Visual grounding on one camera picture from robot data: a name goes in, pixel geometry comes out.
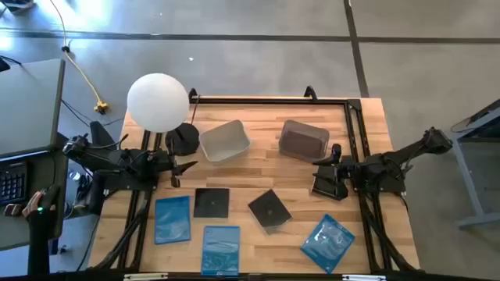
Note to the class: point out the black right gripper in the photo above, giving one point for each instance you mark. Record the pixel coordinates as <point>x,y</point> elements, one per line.
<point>345,166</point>

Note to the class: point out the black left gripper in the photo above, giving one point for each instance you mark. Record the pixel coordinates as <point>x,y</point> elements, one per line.
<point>170,164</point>

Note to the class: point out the black CD jewel case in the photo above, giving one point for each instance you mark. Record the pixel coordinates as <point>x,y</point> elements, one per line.
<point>269,211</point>
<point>211,203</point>

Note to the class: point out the blue disc case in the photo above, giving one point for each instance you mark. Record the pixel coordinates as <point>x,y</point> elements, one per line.
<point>172,220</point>
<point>220,250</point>
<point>327,244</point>

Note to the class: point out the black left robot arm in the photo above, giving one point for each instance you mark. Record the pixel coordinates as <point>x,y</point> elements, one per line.
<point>101,156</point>

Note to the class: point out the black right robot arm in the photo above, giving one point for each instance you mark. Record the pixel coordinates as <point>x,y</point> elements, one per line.
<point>410,150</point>

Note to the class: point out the person's forearm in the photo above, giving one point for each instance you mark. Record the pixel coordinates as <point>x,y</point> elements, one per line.
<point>39,242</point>

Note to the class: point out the black lamp stand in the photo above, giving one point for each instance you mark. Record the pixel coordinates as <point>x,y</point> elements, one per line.
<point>187,138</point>

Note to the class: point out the dark grey plastic bin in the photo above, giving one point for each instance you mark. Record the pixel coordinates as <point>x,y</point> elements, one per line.
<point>304,142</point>

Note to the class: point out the light grey plastic bin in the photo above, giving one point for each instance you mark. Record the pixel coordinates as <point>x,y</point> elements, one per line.
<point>224,142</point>

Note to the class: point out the white globe lamp shade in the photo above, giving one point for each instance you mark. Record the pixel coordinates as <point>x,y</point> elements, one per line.
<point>158,102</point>

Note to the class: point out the black desk leg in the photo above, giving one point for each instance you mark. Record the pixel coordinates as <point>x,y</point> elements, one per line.
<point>102,134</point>

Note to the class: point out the white tape strip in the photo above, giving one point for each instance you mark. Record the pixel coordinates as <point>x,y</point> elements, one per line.
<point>363,277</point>
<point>145,276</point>

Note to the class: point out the person's hand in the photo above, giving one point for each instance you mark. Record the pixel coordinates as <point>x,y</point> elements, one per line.
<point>30,205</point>

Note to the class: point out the grey raised desk surface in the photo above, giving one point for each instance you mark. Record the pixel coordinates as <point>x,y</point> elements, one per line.
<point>27,105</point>

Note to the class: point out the black keyboard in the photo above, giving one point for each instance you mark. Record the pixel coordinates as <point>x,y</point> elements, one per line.
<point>11,183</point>

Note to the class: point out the small brown object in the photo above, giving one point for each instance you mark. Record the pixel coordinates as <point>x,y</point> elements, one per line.
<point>13,210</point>

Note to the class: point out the dark grey desk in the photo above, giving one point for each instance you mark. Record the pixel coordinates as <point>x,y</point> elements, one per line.
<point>15,230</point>

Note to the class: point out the dark flat floor object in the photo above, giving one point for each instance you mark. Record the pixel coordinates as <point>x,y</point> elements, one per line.
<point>17,4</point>

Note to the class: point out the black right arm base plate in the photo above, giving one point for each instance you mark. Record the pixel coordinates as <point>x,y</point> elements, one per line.
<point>390,187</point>

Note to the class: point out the black frame bracket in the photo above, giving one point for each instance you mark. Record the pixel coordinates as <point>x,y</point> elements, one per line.
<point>192,93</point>
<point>310,93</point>

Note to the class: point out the black aluminium table frame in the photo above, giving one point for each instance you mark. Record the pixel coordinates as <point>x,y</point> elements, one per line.
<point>273,101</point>

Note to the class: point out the grey metal table frame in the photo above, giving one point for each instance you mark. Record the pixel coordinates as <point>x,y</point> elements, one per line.
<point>480,219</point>

